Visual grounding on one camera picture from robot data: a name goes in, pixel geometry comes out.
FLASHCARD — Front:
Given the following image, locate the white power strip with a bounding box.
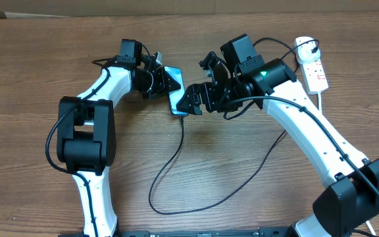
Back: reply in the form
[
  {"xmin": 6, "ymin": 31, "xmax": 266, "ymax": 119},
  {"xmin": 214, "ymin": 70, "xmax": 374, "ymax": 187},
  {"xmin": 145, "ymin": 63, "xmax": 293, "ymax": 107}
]
[{"xmin": 301, "ymin": 59, "xmax": 329, "ymax": 94}]

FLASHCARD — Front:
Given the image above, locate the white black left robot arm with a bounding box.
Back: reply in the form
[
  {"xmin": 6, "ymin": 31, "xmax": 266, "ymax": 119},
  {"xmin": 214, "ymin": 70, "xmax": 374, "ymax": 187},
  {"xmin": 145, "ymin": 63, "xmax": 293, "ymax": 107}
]
[{"xmin": 45, "ymin": 39, "xmax": 184, "ymax": 236}]

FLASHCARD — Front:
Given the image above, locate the black USB charging cable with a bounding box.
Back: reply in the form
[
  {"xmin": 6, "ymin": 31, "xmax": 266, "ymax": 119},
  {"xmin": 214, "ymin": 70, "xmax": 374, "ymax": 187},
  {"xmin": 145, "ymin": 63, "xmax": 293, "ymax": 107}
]
[{"xmin": 148, "ymin": 36, "xmax": 320, "ymax": 215}]

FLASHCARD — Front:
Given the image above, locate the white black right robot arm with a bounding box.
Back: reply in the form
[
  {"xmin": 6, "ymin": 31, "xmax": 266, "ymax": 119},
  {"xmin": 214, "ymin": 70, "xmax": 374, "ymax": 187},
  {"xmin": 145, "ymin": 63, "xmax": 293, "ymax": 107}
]
[{"xmin": 176, "ymin": 34, "xmax": 379, "ymax": 236}]

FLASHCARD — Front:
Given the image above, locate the white USB charger plug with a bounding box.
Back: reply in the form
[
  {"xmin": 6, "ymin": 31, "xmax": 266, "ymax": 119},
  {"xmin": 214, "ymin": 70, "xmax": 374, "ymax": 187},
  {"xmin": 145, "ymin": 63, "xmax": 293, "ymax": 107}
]
[{"xmin": 294, "ymin": 36, "xmax": 321, "ymax": 65}]

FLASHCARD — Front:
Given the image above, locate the blue Samsung Galaxy smartphone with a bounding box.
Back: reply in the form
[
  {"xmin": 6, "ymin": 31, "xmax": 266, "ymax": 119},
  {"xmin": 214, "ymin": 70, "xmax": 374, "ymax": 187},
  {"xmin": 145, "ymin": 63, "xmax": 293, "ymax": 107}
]
[{"xmin": 168, "ymin": 72, "xmax": 188, "ymax": 116}]

